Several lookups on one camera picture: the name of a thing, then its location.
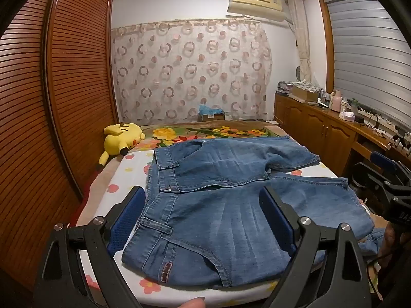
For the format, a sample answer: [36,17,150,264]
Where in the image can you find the yellow plush toy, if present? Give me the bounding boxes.
[96,122,146,170]

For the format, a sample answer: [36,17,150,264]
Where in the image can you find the floral blanket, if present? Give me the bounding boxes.
[75,119,341,228]

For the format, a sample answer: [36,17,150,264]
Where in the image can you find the grey window blind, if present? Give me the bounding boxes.
[328,0,411,129]

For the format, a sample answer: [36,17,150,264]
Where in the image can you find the wooden sideboard cabinet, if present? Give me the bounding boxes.
[274,91,411,180]

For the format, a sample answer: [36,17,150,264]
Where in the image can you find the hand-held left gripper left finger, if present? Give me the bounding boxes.
[32,185,147,308]

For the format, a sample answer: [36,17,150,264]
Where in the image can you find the beige air conditioner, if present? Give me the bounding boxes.
[226,0,286,23]

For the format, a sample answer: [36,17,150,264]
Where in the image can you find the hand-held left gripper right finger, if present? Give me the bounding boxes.
[258,184,376,308]

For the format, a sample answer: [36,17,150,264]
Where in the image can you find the tied beige curtain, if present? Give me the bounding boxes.
[287,0,317,85]

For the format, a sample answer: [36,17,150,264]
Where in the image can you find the long white power strip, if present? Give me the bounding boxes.
[356,103,396,126]

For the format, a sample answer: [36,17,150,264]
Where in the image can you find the cardboard box with blue packets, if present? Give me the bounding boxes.
[197,104,225,122]

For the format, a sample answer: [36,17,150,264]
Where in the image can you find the wooden window frame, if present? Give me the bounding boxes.
[317,0,375,93]

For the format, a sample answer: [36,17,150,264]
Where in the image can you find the person's left hand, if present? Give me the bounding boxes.
[178,297,206,308]

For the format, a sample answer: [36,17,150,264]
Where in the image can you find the white strawberry print sheet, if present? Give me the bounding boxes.
[75,149,370,307]

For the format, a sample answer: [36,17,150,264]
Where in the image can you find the open cardboard box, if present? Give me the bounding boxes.
[291,82,323,102]

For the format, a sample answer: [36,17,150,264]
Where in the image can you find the circle patterned sheer curtain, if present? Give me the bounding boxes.
[111,19,273,124]

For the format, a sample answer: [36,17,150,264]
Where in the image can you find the blue denim pants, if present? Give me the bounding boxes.
[122,135,386,288]

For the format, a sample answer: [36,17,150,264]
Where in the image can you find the person's right hand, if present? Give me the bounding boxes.
[379,223,411,265]

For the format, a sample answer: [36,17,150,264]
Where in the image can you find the wooden louvered wardrobe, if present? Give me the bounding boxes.
[0,0,119,296]

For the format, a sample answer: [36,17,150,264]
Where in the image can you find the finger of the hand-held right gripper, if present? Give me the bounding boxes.
[369,151,411,183]
[350,163,395,199]

